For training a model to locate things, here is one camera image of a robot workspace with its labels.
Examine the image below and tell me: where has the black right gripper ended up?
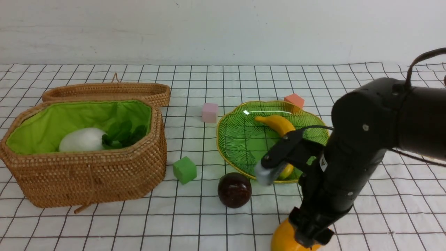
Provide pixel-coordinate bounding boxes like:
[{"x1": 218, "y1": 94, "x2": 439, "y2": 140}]
[{"x1": 289, "y1": 174, "x2": 352, "y2": 248}]

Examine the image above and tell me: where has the orange toy mango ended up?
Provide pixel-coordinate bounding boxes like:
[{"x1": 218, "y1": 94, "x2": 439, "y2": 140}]
[{"x1": 270, "y1": 218, "x2": 322, "y2": 251}]

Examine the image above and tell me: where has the dark red toy passionfruit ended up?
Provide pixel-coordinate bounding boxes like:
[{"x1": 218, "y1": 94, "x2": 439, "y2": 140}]
[{"x1": 217, "y1": 173, "x2": 252, "y2": 208}]

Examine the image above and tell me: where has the yellow toy banana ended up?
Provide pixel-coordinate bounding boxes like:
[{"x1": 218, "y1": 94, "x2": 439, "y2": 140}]
[{"x1": 254, "y1": 115, "x2": 296, "y2": 181}]

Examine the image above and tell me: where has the orange toy carrot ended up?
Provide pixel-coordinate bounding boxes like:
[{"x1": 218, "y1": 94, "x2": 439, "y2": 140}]
[{"x1": 102, "y1": 120, "x2": 148, "y2": 149}]

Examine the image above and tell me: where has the white toy radish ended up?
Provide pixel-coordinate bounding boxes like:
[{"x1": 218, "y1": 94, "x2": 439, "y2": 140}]
[{"x1": 59, "y1": 127, "x2": 106, "y2": 152}]

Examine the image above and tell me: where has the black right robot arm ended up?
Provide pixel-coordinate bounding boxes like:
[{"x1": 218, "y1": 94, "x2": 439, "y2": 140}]
[{"x1": 289, "y1": 78, "x2": 445, "y2": 248}]

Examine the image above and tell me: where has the green glass leaf plate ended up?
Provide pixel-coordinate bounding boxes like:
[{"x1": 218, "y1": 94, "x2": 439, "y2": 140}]
[{"x1": 216, "y1": 100, "x2": 324, "y2": 179}]

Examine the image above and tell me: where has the orange foam cube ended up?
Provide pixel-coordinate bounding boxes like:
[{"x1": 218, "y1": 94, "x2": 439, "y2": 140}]
[{"x1": 284, "y1": 93, "x2": 305, "y2": 109}]

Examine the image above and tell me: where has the white grid tablecloth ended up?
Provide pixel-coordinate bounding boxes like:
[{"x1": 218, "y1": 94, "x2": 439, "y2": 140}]
[{"x1": 0, "y1": 62, "x2": 446, "y2": 251}]

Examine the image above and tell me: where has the green foam cube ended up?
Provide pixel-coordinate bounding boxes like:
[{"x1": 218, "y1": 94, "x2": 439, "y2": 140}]
[{"x1": 172, "y1": 156, "x2": 197, "y2": 185}]

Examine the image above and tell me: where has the pink foam cube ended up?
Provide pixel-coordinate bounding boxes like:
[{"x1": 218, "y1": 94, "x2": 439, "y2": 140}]
[{"x1": 202, "y1": 103, "x2": 219, "y2": 123}]

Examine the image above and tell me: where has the woven rattan basket lid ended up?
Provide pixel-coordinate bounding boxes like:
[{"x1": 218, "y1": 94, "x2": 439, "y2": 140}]
[{"x1": 41, "y1": 73, "x2": 170, "y2": 107}]

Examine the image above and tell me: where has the woven rattan basket green lining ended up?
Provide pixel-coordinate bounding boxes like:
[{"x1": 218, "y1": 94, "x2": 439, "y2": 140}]
[{"x1": 0, "y1": 98, "x2": 167, "y2": 208}]

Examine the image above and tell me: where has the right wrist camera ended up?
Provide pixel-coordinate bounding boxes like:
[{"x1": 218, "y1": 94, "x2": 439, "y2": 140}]
[{"x1": 254, "y1": 127, "x2": 323, "y2": 186}]

